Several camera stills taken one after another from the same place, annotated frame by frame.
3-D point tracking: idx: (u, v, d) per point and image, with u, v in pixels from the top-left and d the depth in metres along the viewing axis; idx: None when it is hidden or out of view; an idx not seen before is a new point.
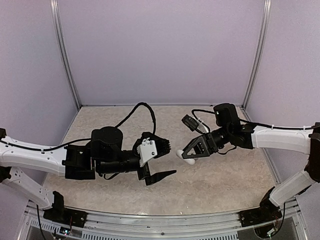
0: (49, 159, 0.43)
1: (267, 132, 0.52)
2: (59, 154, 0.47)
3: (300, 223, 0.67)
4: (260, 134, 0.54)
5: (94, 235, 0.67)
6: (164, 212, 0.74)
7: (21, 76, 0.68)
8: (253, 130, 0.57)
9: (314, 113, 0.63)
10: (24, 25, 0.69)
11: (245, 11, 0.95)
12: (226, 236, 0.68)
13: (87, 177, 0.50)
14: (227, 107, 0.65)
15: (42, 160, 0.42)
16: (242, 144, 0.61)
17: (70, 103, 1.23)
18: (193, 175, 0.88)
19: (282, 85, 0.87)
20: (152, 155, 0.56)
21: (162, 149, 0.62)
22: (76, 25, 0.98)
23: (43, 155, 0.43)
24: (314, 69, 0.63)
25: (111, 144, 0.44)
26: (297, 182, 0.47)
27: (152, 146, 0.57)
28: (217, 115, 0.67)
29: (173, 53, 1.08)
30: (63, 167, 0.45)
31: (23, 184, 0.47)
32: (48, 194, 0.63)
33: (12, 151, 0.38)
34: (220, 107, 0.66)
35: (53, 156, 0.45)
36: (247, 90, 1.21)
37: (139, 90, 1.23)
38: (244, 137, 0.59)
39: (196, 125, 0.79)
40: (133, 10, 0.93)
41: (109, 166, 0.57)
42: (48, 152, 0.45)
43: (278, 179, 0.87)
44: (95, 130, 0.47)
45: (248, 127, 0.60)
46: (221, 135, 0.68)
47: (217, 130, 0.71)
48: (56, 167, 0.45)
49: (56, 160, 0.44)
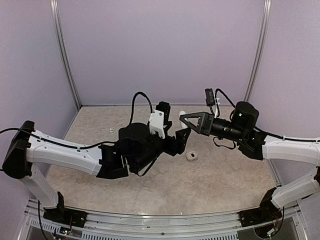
0: (85, 157, 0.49)
1: (279, 144, 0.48)
2: (94, 153, 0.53)
3: (300, 223, 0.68)
4: (271, 145, 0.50)
5: (94, 235, 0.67)
6: (165, 212, 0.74)
7: (21, 76, 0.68)
8: (264, 140, 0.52)
9: (313, 113, 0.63)
10: (24, 24, 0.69)
11: (246, 11, 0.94)
12: (226, 236, 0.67)
13: (121, 175, 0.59)
14: (255, 113, 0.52)
15: (78, 158, 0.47)
16: (250, 155, 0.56)
17: (70, 103, 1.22)
18: (193, 175, 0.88)
19: (282, 86, 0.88)
20: (162, 115, 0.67)
21: (164, 109, 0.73)
22: (76, 25, 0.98)
23: (79, 153, 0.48)
24: (313, 70, 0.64)
25: (139, 139, 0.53)
26: (302, 188, 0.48)
27: (155, 113, 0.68)
28: (238, 115, 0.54)
29: (173, 53, 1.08)
30: (99, 166, 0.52)
31: (38, 182, 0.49)
32: (54, 193, 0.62)
33: (45, 146, 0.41)
34: (247, 110, 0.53)
35: (89, 155, 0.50)
36: (246, 89, 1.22)
37: (139, 89, 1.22)
38: (254, 148, 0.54)
39: (211, 104, 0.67)
40: (133, 10, 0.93)
41: (143, 161, 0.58)
42: (84, 150, 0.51)
43: (278, 179, 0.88)
44: (122, 130, 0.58)
45: (258, 137, 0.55)
46: (225, 127, 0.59)
47: (226, 121, 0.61)
48: (92, 166, 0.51)
49: (93, 159, 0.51)
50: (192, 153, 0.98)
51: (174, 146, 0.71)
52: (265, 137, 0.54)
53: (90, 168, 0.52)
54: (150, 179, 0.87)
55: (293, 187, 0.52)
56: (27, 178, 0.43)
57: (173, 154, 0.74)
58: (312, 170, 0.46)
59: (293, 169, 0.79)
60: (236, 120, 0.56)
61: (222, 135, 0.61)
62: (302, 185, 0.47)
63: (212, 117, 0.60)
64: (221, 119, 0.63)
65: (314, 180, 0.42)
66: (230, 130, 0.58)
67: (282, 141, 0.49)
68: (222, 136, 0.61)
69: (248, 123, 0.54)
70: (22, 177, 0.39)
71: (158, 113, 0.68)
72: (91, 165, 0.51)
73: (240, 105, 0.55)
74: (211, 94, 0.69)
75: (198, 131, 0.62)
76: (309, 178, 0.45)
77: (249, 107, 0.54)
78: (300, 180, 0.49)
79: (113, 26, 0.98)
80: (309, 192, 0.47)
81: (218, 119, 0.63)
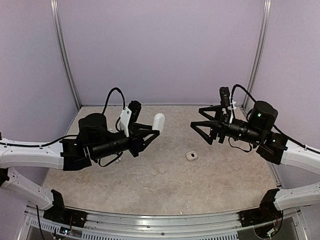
0: (47, 152, 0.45)
1: (304, 154, 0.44)
2: (56, 147, 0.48)
3: (300, 222, 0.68)
4: (292, 153, 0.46)
5: (94, 235, 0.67)
6: (165, 212, 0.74)
7: (21, 76, 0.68)
8: (285, 146, 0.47)
9: (312, 113, 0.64)
10: (24, 24, 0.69)
11: (246, 11, 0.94)
12: (226, 236, 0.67)
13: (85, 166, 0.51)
14: (274, 113, 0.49)
15: (41, 154, 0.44)
16: (266, 157, 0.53)
17: (70, 103, 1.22)
18: (194, 175, 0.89)
19: (282, 86, 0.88)
20: (129, 113, 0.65)
21: (136, 107, 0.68)
22: (77, 25, 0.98)
23: (41, 150, 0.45)
24: (312, 70, 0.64)
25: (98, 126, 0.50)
26: (306, 197, 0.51)
27: (124, 111, 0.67)
28: (257, 116, 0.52)
29: (173, 53, 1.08)
30: (62, 158, 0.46)
31: (20, 185, 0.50)
32: (47, 193, 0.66)
33: (11, 150, 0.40)
34: (266, 110, 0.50)
35: (51, 149, 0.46)
36: (246, 90, 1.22)
37: (139, 89, 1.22)
38: (274, 151, 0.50)
39: (225, 107, 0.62)
40: (133, 10, 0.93)
41: (101, 151, 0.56)
42: (46, 146, 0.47)
43: (278, 179, 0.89)
44: (80, 119, 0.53)
45: (278, 137, 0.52)
46: (241, 128, 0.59)
47: (243, 123, 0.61)
48: (56, 160, 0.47)
49: (55, 153, 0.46)
50: (192, 153, 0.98)
51: (134, 145, 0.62)
52: (285, 142, 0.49)
53: (54, 163, 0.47)
54: (150, 179, 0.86)
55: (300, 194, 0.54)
56: (6, 184, 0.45)
57: (134, 155, 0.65)
58: None
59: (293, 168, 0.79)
60: (254, 121, 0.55)
61: (239, 136, 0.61)
62: (309, 195, 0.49)
63: (228, 118, 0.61)
64: (238, 119, 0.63)
65: None
66: (248, 132, 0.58)
67: (304, 150, 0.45)
68: (239, 137, 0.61)
69: (267, 122, 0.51)
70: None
71: (125, 112, 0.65)
72: (54, 160, 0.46)
73: (259, 105, 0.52)
74: (226, 95, 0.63)
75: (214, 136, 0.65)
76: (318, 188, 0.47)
77: (267, 106, 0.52)
78: (305, 189, 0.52)
79: (113, 26, 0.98)
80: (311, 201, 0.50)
81: (235, 119, 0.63)
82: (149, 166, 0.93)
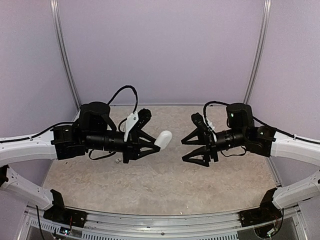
0: (38, 143, 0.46)
1: (291, 144, 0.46)
2: (47, 136, 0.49)
3: (300, 222, 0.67)
4: (281, 143, 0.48)
5: (94, 235, 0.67)
6: (164, 212, 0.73)
7: (21, 76, 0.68)
8: (274, 137, 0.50)
9: (312, 112, 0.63)
10: (24, 24, 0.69)
11: (246, 12, 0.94)
12: (226, 236, 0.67)
13: (77, 153, 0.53)
14: (246, 108, 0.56)
15: (32, 146, 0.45)
16: (257, 151, 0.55)
17: (70, 103, 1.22)
18: (194, 175, 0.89)
19: (282, 85, 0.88)
20: (135, 119, 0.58)
21: (145, 116, 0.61)
22: (77, 25, 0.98)
23: (31, 142, 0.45)
24: (312, 70, 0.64)
25: (101, 114, 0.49)
26: (305, 191, 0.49)
27: (131, 115, 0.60)
28: (231, 117, 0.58)
29: (173, 53, 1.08)
30: (53, 146, 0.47)
31: (19, 185, 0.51)
32: (46, 193, 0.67)
33: (2, 147, 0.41)
34: (237, 109, 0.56)
35: (41, 139, 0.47)
36: (247, 90, 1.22)
37: (139, 89, 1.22)
38: (262, 143, 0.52)
39: (204, 131, 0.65)
40: (133, 10, 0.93)
41: (95, 141, 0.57)
42: (37, 137, 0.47)
43: (278, 179, 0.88)
44: (84, 103, 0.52)
45: (265, 130, 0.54)
46: (227, 138, 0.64)
47: (227, 132, 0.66)
48: (48, 149, 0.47)
49: (45, 142, 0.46)
50: None
51: (128, 150, 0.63)
52: (273, 133, 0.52)
53: (48, 152, 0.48)
54: (150, 179, 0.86)
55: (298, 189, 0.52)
56: (6, 185, 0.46)
57: (127, 158, 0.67)
58: (316, 173, 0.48)
59: (293, 168, 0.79)
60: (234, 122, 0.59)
61: (229, 145, 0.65)
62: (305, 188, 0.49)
63: (213, 139, 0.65)
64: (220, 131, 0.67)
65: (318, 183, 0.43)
66: (234, 138, 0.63)
67: (293, 140, 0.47)
68: (230, 146, 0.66)
69: (243, 119, 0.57)
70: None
71: (132, 116, 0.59)
72: (47, 149, 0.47)
73: (231, 106, 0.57)
74: (200, 120, 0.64)
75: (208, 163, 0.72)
76: (313, 181, 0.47)
77: (238, 105, 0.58)
78: (304, 182, 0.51)
79: (113, 26, 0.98)
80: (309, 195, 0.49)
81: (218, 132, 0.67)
82: (149, 166, 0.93)
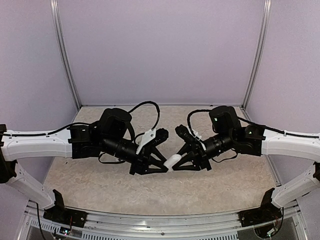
0: (55, 140, 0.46)
1: (281, 140, 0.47)
2: (63, 134, 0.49)
3: (300, 222, 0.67)
4: (271, 141, 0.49)
5: (94, 235, 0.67)
6: (164, 212, 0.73)
7: (21, 76, 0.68)
8: (263, 136, 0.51)
9: (311, 112, 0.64)
10: (23, 24, 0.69)
11: (245, 12, 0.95)
12: (226, 236, 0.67)
13: (91, 153, 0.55)
14: (228, 110, 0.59)
15: (48, 143, 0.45)
16: (248, 152, 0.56)
17: (70, 103, 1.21)
18: (193, 176, 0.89)
19: (282, 85, 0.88)
20: (152, 136, 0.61)
21: (162, 135, 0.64)
22: (77, 26, 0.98)
23: (48, 138, 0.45)
24: (312, 69, 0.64)
25: (125, 121, 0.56)
26: (302, 187, 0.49)
27: (149, 131, 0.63)
28: (216, 121, 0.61)
29: (173, 53, 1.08)
30: (70, 145, 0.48)
31: (25, 182, 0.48)
32: (49, 193, 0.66)
33: (17, 141, 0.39)
34: (220, 112, 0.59)
35: (58, 137, 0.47)
36: (247, 89, 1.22)
37: (139, 89, 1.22)
38: (252, 143, 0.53)
39: (191, 141, 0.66)
40: (133, 9, 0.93)
41: (109, 145, 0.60)
42: (53, 134, 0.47)
43: (277, 179, 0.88)
44: (108, 108, 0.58)
45: (254, 129, 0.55)
46: (217, 144, 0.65)
47: (214, 137, 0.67)
48: (64, 147, 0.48)
49: (62, 140, 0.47)
50: None
51: (138, 163, 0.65)
52: (263, 132, 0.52)
53: (62, 150, 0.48)
54: (150, 179, 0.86)
55: (297, 185, 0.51)
56: (13, 181, 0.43)
57: (133, 171, 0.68)
58: (311, 167, 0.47)
59: (293, 168, 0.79)
60: (219, 125, 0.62)
61: (220, 151, 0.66)
62: (302, 184, 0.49)
63: (202, 147, 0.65)
64: (208, 138, 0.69)
65: (313, 178, 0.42)
66: (223, 143, 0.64)
67: (283, 136, 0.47)
68: (221, 151, 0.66)
69: (227, 121, 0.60)
70: (7, 180, 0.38)
71: (150, 132, 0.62)
72: (62, 147, 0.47)
73: (213, 111, 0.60)
74: (185, 132, 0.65)
75: (199, 168, 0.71)
76: (308, 175, 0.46)
77: (220, 108, 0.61)
78: (300, 178, 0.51)
79: (113, 26, 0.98)
80: (308, 189, 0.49)
81: (206, 140, 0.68)
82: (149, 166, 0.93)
